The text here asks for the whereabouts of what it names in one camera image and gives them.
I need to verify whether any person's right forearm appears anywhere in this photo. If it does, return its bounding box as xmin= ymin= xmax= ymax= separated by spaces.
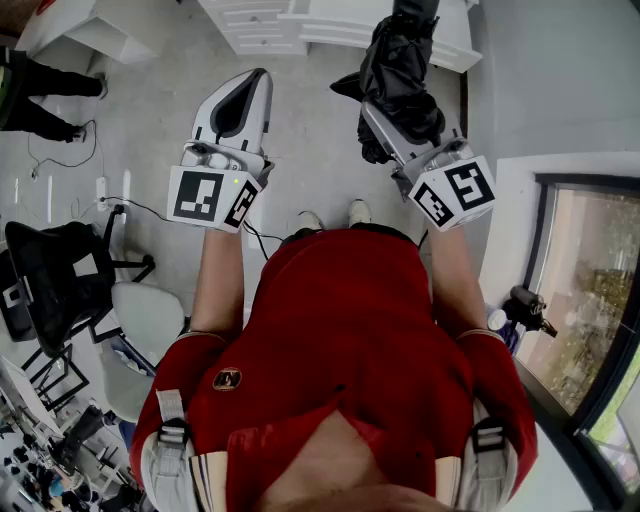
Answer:
xmin=426 ymin=219 xmax=490 ymax=340

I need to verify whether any black power cable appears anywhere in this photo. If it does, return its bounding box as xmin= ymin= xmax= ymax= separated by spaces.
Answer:
xmin=101 ymin=195 xmax=177 ymax=224

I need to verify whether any white cabinet dresser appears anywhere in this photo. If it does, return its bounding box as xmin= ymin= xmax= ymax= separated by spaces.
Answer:
xmin=198 ymin=0 xmax=309 ymax=56

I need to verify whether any light grey chair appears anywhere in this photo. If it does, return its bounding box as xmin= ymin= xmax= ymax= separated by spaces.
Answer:
xmin=96 ymin=343 xmax=157 ymax=424

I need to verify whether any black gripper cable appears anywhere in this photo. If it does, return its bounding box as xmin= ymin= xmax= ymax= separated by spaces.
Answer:
xmin=242 ymin=219 xmax=287 ymax=262

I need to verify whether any thin black floor cable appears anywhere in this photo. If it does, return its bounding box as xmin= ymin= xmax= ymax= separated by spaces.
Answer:
xmin=26 ymin=118 xmax=99 ymax=180

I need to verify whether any white round stool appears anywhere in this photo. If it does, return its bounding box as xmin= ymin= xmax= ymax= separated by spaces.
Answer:
xmin=110 ymin=281 xmax=187 ymax=352

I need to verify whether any black metal frame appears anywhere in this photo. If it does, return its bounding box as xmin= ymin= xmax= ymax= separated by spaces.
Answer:
xmin=21 ymin=343 xmax=92 ymax=412

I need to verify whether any black office chair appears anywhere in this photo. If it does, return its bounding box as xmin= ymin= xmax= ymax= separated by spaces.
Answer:
xmin=3 ymin=203 xmax=157 ymax=359

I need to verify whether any cluttered work table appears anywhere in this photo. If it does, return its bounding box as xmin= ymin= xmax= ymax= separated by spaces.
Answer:
xmin=0 ymin=354 xmax=147 ymax=512

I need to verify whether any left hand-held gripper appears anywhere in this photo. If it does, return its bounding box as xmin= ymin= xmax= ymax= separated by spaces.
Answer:
xmin=166 ymin=68 xmax=275 ymax=235

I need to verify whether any black framed window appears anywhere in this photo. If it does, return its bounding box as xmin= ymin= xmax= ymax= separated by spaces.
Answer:
xmin=514 ymin=172 xmax=640 ymax=497

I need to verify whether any white low table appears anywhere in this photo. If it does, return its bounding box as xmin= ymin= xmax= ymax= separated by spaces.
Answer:
xmin=17 ymin=0 xmax=161 ymax=66

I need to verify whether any person's red shirt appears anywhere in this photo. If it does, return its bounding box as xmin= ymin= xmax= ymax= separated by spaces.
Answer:
xmin=130 ymin=227 xmax=540 ymax=504

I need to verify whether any black device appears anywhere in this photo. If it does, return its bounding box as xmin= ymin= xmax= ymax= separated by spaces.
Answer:
xmin=501 ymin=284 xmax=559 ymax=339

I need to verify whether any grey harness strap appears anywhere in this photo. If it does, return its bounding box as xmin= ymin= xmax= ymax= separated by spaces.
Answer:
xmin=141 ymin=388 xmax=200 ymax=512
xmin=458 ymin=398 xmax=519 ymax=512

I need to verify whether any black cloth garment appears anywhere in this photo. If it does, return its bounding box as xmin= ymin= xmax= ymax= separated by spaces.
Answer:
xmin=329 ymin=0 xmax=446 ymax=165

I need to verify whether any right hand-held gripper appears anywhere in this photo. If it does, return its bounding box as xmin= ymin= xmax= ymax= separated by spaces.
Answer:
xmin=360 ymin=99 xmax=497 ymax=233

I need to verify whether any person's left forearm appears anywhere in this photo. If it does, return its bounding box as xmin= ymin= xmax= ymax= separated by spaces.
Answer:
xmin=191 ymin=225 xmax=250 ymax=337

